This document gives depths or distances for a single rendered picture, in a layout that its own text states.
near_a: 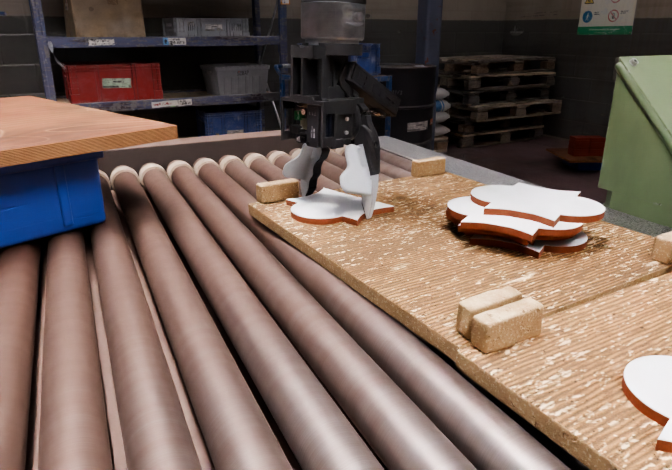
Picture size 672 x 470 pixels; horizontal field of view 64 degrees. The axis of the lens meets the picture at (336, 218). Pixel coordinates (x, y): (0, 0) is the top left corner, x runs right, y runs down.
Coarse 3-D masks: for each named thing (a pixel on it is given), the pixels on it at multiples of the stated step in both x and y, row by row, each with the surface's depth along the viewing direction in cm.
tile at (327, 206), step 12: (324, 192) 75; (336, 192) 75; (288, 204) 72; (300, 204) 70; (312, 204) 70; (324, 204) 70; (336, 204) 70; (348, 204) 70; (360, 204) 70; (384, 204) 70; (300, 216) 66; (312, 216) 66; (324, 216) 66; (336, 216) 66; (348, 216) 66; (360, 216) 66
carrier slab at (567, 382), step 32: (640, 288) 49; (544, 320) 44; (576, 320) 44; (608, 320) 44; (640, 320) 44; (480, 352) 40; (512, 352) 40; (544, 352) 40; (576, 352) 40; (608, 352) 40; (640, 352) 40; (480, 384) 38; (512, 384) 36; (544, 384) 36; (576, 384) 36; (608, 384) 36; (544, 416) 33; (576, 416) 33; (608, 416) 33; (640, 416) 33; (576, 448) 32; (608, 448) 30; (640, 448) 30
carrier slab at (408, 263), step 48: (384, 192) 78; (432, 192) 78; (288, 240) 64; (336, 240) 60; (384, 240) 60; (432, 240) 60; (624, 240) 60; (384, 288) 49; (432, 288) 49; (480, 288) 49; (528, 288) 49; (576, 288) 49; (624, 288) 51; (432, 336) 43
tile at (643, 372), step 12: (636, 360) 37; (648, 360) 37; (660, 360) 37; (624, 372) 36; (636, 372) 36; (648, 372) 36; (660, 372) 36; (624, 384) 35; (636, 384) 35; (648, 384) 35; (660, 384) 35; (636, 396) 34; (648, 396) 34; (660, 396) 34; (648, 408) 33; (660, 408) 32; (660, 420) 32; (660, 444) 30
